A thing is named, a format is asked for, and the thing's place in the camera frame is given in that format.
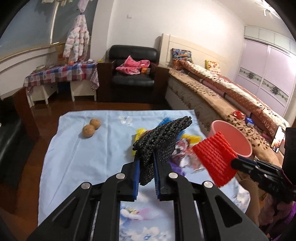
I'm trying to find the pink white puffer jacket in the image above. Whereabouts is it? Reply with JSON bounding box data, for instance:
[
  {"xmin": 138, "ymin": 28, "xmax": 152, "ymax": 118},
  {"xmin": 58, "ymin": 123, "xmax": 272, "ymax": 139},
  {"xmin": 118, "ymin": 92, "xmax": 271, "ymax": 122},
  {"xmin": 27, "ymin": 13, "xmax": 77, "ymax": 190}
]
[{"xmin": 63, "ymin": 14, "xmax": 90, "ymax": 62}]

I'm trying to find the maroon foil wrapper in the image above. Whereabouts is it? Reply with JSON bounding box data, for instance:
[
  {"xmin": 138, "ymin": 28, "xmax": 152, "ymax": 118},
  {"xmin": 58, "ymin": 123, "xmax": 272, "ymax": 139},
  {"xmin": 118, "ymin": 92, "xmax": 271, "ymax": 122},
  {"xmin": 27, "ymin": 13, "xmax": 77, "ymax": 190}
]
[{"xmin": 170, "ymin": 138, "xmax": 192, "ymax": 169}]

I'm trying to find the purple sleeve forearm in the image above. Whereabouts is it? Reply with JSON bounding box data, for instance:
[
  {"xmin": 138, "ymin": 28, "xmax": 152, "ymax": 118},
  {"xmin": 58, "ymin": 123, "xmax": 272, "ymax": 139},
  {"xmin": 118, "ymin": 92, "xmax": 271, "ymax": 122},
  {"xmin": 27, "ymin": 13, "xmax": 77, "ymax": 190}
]
[{"xmin": 259, "ymin": 199, "xmax": 296, "ymax": 241}]

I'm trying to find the yellow foam net sleeve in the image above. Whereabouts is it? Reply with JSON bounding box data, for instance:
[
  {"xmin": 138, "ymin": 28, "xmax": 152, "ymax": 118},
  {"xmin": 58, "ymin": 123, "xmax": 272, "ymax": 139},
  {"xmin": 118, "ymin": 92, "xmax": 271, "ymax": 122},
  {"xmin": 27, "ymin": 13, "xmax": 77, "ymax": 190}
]
[{"xmin": 181, "ymin": 133, "xmax": 202, "ymax": 145}]

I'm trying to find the brown walnut left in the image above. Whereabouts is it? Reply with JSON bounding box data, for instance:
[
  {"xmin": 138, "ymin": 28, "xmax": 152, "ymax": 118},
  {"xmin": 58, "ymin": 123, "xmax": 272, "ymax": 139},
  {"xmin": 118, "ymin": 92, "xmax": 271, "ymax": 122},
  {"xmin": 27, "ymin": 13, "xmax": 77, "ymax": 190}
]
[{"xmin": 82, "ymin": 125, "xmax": 95, "ymax": 138}]

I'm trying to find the red foam net sleeve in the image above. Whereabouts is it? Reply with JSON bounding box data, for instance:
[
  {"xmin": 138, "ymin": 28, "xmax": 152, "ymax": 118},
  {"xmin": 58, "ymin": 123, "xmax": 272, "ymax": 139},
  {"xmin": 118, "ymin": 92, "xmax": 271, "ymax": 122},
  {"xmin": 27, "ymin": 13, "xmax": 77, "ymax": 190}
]
[{"xmin": 192, "ymin": 132, "xmax": 237, "ymax": 188}]

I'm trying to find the blue tissue packet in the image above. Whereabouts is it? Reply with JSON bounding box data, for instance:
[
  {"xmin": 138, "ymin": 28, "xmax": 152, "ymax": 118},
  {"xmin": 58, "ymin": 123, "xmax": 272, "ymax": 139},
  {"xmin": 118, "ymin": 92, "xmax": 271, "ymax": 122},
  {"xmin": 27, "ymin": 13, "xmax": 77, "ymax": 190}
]
[{"xmin": 245, "ymin": 117, "xmax": 254, "ymax": 127}]

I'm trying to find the brown walnut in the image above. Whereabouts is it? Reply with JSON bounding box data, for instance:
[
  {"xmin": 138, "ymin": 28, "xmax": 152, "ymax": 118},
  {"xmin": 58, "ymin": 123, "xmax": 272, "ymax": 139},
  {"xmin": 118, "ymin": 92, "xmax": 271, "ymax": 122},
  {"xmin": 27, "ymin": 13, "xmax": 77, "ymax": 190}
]
[
  {"xmin": 82, "ymin": 125, "xmax": 95, "ymax": 138},
  {"xmin": 89, "ymin": 118, "xmax": 101, "ymax": 130}
]

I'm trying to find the plaid covered side table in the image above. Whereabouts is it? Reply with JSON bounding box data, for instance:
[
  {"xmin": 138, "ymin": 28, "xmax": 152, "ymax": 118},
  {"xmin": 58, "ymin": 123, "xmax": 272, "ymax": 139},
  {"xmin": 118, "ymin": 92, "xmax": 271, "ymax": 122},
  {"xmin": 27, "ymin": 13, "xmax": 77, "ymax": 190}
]
[{"xmin": 23, "ymin": 61, "xmax": 99, "ymax": 104}]

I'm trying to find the colourful patterned pillow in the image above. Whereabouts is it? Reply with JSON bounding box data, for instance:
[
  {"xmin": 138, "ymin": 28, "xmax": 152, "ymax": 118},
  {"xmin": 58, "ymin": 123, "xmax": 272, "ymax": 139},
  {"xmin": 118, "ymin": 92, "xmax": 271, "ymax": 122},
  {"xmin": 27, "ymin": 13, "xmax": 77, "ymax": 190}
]
[{"xmin": 171, "ymin": 48, "xmax": 193, "ymax": 70}]

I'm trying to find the black leather sofa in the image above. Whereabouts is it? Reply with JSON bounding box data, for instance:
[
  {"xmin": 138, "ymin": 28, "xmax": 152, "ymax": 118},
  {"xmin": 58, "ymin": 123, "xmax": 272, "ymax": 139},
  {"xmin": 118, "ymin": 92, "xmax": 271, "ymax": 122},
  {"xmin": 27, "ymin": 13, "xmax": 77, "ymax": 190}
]
[{"xmin": 1, "ymin": 95, "xmax": 40, "ymax": 190}]

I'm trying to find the purple foam net piece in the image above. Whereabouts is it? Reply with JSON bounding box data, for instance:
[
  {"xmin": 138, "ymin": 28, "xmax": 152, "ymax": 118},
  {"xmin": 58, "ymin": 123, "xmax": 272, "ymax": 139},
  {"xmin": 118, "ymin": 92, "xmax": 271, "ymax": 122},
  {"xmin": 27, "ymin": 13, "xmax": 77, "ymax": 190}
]
[{"xmin": 168, "ymin": 161, "xmax": 186, "ymax": 176}]

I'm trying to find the pink plastic bucket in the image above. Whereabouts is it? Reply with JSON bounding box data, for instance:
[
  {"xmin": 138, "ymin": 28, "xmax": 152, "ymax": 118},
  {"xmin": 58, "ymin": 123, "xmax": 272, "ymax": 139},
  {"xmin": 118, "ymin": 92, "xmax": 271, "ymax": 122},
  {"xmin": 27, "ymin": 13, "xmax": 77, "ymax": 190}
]
[{"xmin": 208, "ymin": 120, "xmax": 252, "ymax": 158}]

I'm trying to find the bed with brown cover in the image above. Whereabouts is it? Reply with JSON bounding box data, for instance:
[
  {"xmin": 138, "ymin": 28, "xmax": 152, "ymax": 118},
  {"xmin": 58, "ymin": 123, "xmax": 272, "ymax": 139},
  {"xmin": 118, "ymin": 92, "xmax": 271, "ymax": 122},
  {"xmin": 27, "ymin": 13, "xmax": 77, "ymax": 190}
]
[{"xmin": 166, "ymin": 68, "xmax": 283, "ymax": 167}]

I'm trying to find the pink clothing on armchair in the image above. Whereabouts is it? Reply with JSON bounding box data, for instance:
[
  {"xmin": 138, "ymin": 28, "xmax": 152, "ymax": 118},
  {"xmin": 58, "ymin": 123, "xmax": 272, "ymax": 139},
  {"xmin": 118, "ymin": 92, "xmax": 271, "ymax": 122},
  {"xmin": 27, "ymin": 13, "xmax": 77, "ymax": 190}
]
[{"xmin": 116, "ymin": 55, "xmax": 151, "ymax": 75}]

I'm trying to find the blue foam net sleeve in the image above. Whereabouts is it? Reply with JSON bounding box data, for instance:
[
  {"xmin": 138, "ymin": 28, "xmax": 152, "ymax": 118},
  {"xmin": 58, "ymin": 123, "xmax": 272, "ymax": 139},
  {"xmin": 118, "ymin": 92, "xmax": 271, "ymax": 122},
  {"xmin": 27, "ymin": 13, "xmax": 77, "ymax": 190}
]
[{"xmin": 158, "ymin": 117, "xmax": 171, "ymax": 126}]

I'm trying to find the light blue floral tablecloth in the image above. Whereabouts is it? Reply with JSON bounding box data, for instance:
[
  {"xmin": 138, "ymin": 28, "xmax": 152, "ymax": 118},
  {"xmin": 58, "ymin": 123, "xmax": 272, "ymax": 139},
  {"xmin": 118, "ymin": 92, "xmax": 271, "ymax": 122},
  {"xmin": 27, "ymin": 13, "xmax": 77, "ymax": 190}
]
[{"xmin": 38, "ymin": 110, "xmax": 205, "ymax": 240}]

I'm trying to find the black leather armchair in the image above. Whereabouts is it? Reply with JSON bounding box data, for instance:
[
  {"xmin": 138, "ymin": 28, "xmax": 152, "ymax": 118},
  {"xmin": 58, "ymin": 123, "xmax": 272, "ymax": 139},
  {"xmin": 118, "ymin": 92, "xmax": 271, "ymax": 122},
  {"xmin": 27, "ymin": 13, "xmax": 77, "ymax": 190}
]
[{"xmin": 108, "ymin": 45, "xmax": 158, "ymax": 103}]

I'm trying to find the rolled floral quilt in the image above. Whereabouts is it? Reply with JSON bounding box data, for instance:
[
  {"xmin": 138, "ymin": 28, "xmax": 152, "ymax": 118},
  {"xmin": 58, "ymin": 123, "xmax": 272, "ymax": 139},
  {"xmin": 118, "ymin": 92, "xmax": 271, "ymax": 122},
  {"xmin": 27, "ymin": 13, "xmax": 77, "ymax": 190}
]
[{"xmin": 179, "ymin": 60, "xmax": 290, "ymax": 136}]

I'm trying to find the yellow floral pillow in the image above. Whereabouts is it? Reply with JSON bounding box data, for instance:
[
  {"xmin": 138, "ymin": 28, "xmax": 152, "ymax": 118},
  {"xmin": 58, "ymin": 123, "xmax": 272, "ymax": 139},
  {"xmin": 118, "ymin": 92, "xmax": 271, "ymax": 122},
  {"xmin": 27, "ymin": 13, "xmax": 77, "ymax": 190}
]
[{"xmin": 205, "ymin": 60, "xmax": 222, "ymax": 75}]

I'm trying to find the clear pink printed wrapper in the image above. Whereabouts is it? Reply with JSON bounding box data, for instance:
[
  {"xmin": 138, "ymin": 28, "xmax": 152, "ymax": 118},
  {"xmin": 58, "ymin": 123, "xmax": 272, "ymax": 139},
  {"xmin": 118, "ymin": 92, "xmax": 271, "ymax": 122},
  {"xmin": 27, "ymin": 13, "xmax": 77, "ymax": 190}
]
[{"xmin": 187, "ymin": 147, "xmax": 205, "ymax": 172}]

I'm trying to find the white bed headboard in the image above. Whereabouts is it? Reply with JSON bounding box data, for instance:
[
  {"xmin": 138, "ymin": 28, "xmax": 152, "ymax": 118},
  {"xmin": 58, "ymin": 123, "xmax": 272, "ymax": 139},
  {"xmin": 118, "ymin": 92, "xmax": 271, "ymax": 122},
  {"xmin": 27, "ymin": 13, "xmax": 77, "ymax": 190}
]
[{"xmin": 159, "ymin": 33, "xmax": 228, "ymax": 75}]

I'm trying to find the red snack packet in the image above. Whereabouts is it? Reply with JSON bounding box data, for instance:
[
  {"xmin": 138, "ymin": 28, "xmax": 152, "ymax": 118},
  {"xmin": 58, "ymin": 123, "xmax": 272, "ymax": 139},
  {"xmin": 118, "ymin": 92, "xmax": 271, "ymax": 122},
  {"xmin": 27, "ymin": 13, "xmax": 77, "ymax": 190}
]
[{"xmin": 232, "ymin": 110, "xmax": 246, "ymax": 120}]

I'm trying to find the lilac wardrobe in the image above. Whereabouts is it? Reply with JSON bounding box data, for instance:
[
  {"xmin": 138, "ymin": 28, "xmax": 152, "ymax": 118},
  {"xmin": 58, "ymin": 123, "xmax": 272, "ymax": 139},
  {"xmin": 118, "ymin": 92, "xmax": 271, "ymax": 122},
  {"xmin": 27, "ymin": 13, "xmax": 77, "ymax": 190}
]
[{"xmin": 235, "ymin": 26, "xmax": 295, "ymax": 116}]

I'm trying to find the black foam net sleeve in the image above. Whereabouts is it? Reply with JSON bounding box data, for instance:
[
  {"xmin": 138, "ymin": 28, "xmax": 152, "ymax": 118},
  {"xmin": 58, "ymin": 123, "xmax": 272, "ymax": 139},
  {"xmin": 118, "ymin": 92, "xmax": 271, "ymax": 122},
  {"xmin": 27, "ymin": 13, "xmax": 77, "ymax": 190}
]
[{"xmin": 133, "ymin": 116, "xmax": 192, "ymax": 186}]

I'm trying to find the brown walnut right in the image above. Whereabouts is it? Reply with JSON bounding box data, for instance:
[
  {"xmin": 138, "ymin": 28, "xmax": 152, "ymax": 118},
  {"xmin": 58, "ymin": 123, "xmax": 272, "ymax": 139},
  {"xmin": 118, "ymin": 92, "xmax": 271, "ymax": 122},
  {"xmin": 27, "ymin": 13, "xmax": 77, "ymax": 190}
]
[{"xmin": 89, "ymin": 118, "xmax": 101, "ymax": 130}]

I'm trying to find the yellow foam net roll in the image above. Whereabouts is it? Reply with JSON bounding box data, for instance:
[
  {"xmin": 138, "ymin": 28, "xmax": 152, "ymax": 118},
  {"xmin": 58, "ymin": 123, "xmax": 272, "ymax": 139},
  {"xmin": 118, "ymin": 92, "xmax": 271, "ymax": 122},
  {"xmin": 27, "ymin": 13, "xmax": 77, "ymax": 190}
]
[{"xmin": 134, "ymin": 128, "xmax": 147, "ymax": 142}]

